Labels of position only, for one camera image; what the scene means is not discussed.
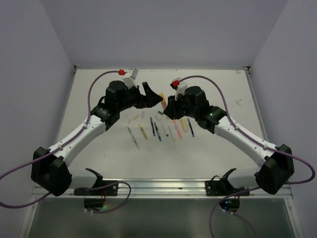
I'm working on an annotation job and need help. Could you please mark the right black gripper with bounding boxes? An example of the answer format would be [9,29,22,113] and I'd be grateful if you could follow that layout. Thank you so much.
[164,90,199,119]

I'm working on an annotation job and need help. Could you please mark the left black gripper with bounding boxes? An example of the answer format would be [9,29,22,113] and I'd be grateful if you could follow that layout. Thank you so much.
[116,81,162,112]

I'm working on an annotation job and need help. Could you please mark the orange thick highlighter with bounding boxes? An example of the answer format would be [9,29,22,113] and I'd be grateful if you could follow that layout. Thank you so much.
[159,93,167,110]

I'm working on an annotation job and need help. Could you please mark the yellow thick highlighter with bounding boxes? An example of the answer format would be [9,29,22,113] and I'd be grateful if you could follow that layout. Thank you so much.
[180,118,189,133]

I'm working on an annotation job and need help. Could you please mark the purple gel pen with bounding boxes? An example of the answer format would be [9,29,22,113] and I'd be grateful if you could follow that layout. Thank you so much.
[150,117,156,136]

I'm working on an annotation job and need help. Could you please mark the orange thin highlighter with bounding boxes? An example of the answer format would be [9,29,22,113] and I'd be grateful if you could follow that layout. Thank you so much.
[173,119,183,140]

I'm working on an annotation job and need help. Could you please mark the blue green pen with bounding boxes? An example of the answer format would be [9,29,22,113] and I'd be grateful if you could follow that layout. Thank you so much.
[187,118,195,137]

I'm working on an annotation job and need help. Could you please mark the yellow thin highlighter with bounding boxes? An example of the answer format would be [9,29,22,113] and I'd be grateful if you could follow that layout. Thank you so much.
[138,123,148,140]

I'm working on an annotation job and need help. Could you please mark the green clear pen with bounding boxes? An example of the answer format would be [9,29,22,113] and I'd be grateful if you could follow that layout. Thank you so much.
[127,126,140,150]

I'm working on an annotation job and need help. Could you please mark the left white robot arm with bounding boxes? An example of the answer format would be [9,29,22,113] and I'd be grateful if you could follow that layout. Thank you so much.
[31,80,162,196]

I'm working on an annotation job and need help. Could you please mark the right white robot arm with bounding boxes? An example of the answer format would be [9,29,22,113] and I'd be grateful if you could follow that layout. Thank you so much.
[163,86,294,195]

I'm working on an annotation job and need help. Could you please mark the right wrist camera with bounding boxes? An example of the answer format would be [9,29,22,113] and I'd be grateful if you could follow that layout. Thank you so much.
[170,78,188,101]

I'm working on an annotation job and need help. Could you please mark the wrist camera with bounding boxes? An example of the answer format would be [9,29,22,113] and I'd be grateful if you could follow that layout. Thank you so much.
[170,78,188,101]
[122,68,139,88]

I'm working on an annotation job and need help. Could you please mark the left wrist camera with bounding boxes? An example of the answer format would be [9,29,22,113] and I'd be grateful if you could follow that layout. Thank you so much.
[122,68,139,88]

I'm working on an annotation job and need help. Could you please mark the aluminium rail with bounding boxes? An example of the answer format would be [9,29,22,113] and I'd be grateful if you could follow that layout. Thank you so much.
[32,177,293,199]

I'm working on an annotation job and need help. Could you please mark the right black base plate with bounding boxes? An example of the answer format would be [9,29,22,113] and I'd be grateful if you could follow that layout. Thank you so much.
[205,180,250,196]

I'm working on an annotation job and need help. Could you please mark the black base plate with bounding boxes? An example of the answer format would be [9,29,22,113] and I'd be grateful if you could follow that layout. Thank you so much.
[205,180,250,196]
[74,180,119,197]

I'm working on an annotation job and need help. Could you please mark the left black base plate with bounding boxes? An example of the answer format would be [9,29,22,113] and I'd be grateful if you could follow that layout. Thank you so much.
[74,180,119,197]

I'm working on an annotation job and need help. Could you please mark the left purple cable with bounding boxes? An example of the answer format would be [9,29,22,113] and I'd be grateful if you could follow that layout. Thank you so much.
[0,69,131,214]

